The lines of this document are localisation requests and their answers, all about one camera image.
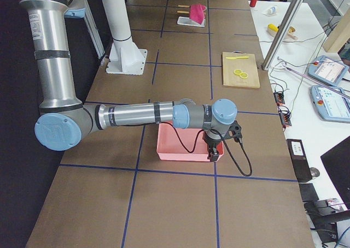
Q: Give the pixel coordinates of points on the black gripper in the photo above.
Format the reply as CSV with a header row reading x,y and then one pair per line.
x,y
211,143

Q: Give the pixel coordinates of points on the pink microfiber cloth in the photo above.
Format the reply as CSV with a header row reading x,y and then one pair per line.
x,y
197,13

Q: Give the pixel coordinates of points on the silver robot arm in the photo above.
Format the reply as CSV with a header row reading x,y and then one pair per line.
x,y
64,120

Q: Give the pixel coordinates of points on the pink plastic bin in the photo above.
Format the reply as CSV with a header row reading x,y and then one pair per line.
x,y
176,144

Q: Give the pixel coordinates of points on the black power box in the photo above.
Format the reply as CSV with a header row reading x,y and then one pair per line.
x,y
299,160

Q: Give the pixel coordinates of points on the lemon slice one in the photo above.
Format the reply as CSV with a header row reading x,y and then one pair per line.
x,y
237,71

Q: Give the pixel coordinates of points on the bamboo cutting board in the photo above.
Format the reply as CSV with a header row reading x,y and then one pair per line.
x,y
249,66

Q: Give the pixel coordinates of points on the yellow plastic knife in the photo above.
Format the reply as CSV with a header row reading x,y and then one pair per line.
x,y
237,57

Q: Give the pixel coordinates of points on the black monitor corner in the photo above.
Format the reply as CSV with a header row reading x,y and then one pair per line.
x,y
336,164

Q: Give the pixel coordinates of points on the teach pendant near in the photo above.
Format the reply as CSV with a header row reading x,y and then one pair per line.
x,y
330,105

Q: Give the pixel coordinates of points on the teach pendant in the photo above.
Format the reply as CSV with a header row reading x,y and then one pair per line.
x,y
327,70
330,105

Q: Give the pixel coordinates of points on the white column with base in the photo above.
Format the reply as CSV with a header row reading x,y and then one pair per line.
x,y
125,57

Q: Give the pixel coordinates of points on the white rack tray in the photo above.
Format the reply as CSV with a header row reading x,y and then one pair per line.
x,y
186,21

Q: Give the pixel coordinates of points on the teach pendant far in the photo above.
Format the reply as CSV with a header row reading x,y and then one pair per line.
x,y
327,70

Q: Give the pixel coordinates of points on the wooden rack rod two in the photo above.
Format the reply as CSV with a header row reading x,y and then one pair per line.
x,y
183,12

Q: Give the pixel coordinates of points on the wooden rack rod one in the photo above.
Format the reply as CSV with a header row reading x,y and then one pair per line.
x,y
184,6

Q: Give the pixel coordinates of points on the small white bottle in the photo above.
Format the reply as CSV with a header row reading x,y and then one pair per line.
x,y
270,11

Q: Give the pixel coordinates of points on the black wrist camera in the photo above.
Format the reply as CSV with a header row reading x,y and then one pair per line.
x,y
234,132

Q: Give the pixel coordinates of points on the aluminium frame post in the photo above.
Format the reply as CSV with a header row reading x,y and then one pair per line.
x,y
281,33

